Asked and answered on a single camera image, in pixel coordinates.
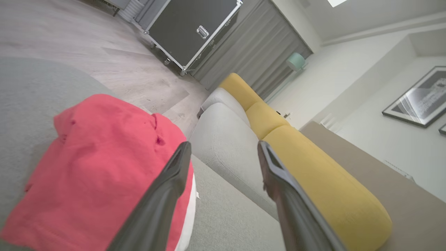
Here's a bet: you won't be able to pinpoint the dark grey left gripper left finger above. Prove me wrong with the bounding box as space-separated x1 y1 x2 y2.
107 141 192 251

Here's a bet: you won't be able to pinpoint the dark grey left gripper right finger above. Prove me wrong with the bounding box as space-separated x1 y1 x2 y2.
257 140 347 251

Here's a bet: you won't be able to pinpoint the red shorts with white stripe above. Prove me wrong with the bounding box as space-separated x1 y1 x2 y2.
0 93 198 251

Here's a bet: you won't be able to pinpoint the long yellow sofa back cushion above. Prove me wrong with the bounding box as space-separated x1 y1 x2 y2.
263 125 393 251

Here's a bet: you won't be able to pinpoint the medium grey sofa seat cushion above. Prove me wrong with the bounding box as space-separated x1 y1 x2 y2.
189 102 279 221

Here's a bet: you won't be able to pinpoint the short yellow sofa back cushion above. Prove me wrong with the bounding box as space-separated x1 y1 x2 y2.
246 101 290 140

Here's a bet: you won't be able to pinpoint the beige low partition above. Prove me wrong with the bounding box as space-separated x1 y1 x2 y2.
300 121 446 251

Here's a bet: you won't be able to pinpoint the small grey sofa seat cushion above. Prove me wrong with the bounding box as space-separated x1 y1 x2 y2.
201 87 251 127

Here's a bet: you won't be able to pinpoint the rounded yellow sofa end cushion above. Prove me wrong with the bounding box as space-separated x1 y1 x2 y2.
219 73 263 111

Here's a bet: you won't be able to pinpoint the mint green lamp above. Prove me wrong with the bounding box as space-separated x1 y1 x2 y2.
286 52 307 72

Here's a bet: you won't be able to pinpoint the large black framed picture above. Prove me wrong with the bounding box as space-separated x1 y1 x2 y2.
382 66 446 128

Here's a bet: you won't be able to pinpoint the grey pleated curtain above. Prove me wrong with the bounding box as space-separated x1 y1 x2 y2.
192 0 313 100
134 0 171 30

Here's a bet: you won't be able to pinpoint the black flight case on wheels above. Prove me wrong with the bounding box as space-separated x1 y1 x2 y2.
144 0 243 76

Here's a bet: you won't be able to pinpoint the white ribbed vase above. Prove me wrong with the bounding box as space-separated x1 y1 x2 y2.
118 0 145 22

